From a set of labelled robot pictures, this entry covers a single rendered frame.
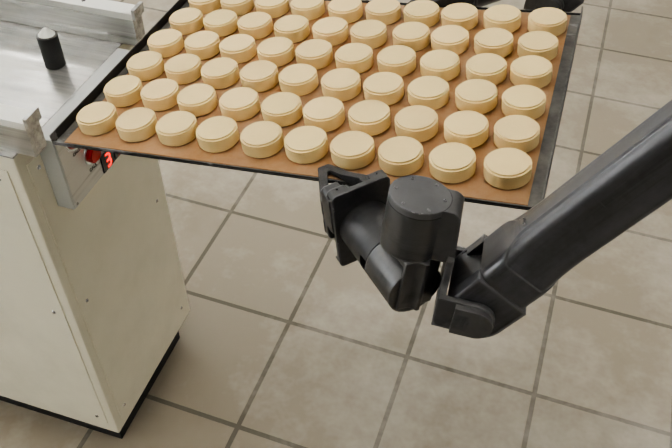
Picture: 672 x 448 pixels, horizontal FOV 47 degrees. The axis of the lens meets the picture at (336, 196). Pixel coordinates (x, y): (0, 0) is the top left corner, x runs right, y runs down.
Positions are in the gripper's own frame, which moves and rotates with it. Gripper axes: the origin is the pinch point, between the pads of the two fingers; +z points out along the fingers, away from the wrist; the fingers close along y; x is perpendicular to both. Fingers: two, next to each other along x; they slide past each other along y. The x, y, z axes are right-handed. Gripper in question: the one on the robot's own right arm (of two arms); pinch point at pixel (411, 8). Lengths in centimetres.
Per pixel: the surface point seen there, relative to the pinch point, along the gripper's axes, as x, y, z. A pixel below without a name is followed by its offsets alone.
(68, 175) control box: -11, -16, 53
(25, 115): -8, -2, 55
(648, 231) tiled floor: -16, -99, -82
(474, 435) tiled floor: 14, -98, -5
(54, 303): -13, -41, 63
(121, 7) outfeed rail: -29.8, -1.6, 36.1
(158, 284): -30, -62, 45
